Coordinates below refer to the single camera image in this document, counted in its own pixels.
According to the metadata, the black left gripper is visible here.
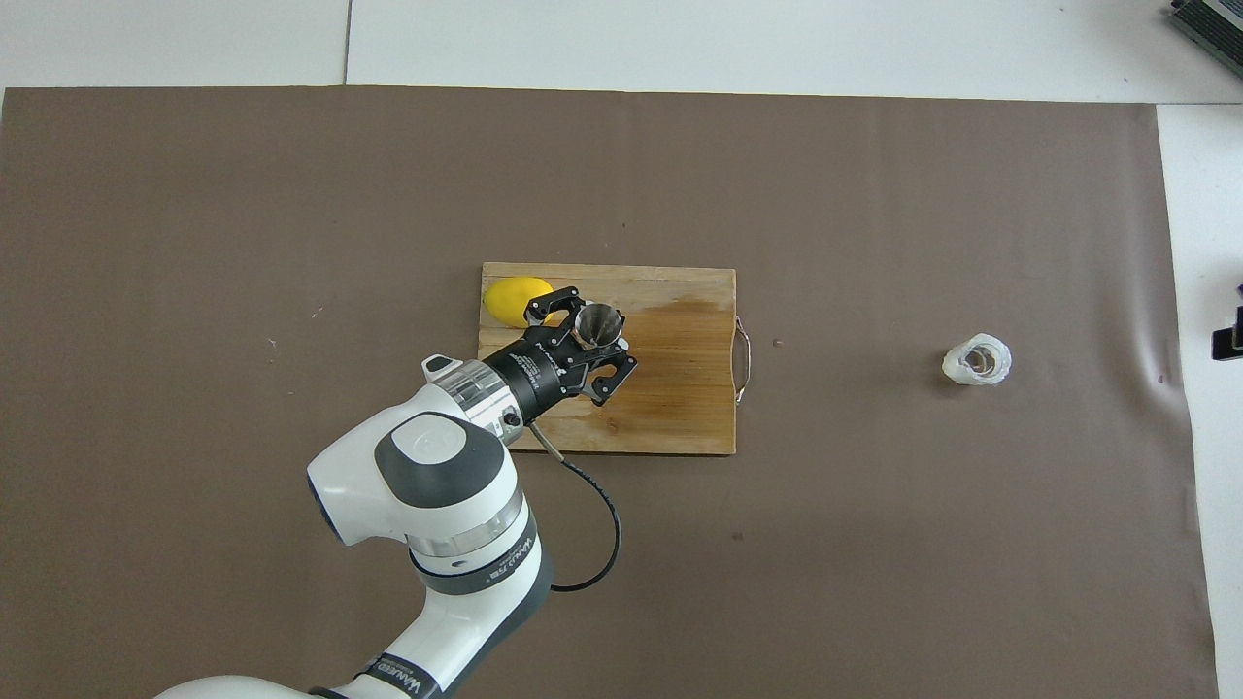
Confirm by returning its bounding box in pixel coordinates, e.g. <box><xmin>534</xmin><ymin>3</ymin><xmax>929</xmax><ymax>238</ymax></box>
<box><xmin>483</xmin><ymin>286</ymin><xmax>639</xmax><ymax>426</ymax></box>

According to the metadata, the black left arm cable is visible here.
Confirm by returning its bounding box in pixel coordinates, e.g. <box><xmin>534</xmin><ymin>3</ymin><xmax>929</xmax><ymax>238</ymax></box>
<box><xmin>527</xmin><ymin>422</ymin><xmax>622</xmax><ymax>593</ymax></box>

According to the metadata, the brown paper table mat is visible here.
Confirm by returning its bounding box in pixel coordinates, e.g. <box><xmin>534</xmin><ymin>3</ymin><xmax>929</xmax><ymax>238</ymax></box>
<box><xmin>0</xmin><ymin>85</ymin><xmax>1220</xmax><ymax>699</ymax></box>

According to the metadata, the black ribbed metal box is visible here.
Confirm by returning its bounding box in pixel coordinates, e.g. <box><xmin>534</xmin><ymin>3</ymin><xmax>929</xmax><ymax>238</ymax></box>
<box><xmin>1165</xmin><ymin>0</ymin><xmax>1243</xmax><ymax>81</ymax></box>

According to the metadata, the clear plastic cup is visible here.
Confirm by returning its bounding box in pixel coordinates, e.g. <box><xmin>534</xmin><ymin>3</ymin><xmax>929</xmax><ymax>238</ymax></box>
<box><xmin>941</xmin><ymin>332</ymin><xmax>1013</xmax><ymax>387</ymax></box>

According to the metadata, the wooden cutting board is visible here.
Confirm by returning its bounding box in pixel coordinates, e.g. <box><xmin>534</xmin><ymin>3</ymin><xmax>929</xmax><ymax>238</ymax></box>
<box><xmin>473</xmin><ymin>262</ymin><xmax>754</xmax><ymax>455</ymax></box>

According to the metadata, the yellow lemon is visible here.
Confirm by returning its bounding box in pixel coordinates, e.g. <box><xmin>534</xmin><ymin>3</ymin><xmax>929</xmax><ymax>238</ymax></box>
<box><xmin>483</xmin><ymin>276</ymin><xmax>559</xmax><ymax>328</ymax></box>

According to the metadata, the steel double jigger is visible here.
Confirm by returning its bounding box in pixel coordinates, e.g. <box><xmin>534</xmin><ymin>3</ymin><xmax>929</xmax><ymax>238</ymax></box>
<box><xmin>571</xmin><ymin>303</ymin><xmax>624</xmax><ymax>350</ymax></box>

